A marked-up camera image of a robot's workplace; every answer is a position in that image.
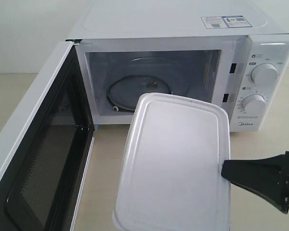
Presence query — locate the white blue label sticker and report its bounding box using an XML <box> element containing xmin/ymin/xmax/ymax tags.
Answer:
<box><xmin>201</xmin><ymin>15</ymin><xmax>252</xmax><ymax>29</ymax></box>

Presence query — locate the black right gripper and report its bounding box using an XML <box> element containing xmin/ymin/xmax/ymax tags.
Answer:
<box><xmin>221</xmin><ymin>151</ymin><xmax>289</xmax><ymax>214</ymax></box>

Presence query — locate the white microwave door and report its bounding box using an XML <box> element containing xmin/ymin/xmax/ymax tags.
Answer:
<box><xmin>0</xmin><ymin>40</ymin><xmax>94</xmax><ymax>231</ymax></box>

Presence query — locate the white Midea microwave body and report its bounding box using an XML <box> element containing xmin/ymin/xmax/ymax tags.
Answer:
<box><xmin>67</xmin><ymin>0</ymin><xmax>289</xmax><ymax>132</ymax></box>

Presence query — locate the white control knob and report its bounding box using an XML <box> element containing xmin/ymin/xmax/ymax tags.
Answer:
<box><xmin>242</xmin><ymin>94</ymin><xmax>266</xmax><ymax>113</ymax></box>
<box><xmin>250</xmin><ymin>63</ymin><xmax>278</xmax><ymax>85</ymax></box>

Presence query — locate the white plastic lidded container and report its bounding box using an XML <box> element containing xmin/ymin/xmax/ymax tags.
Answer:
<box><xmin>112</xmin><ymin>93</ymin><xmax>230</xmax><ymax>231</ymax></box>

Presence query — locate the glass turntable plate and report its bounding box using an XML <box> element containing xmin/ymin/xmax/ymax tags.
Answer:
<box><xmin>105</xmin><ymin>57</ymin><xmax>190</xmax><ymax>113</ymax></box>

